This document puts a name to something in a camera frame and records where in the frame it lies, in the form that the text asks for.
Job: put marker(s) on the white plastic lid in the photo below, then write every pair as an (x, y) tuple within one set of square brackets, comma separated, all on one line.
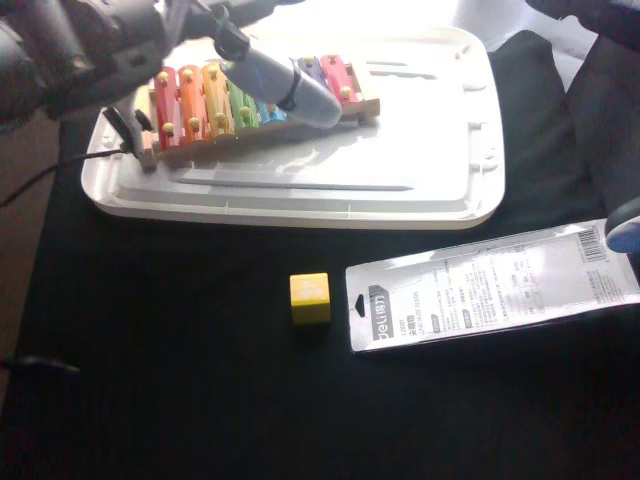
[(400, 150)]

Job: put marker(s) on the rainbow wooden hand piano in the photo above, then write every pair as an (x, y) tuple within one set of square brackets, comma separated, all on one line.
[(200, 110)]

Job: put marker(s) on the black table cloth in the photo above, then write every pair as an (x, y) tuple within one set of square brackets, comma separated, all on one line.
[(200, 400)]

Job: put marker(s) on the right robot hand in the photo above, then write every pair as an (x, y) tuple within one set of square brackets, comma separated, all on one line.
[(625, 230)]

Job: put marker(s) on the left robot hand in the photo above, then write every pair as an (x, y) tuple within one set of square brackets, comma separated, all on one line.
[(100, 50)]

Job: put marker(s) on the clear plastic retail package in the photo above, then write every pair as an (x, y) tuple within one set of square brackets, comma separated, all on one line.
[(475, 300)]

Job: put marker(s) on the yellow wooden block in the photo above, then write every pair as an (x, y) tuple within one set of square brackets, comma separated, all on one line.
[(310, 300)]

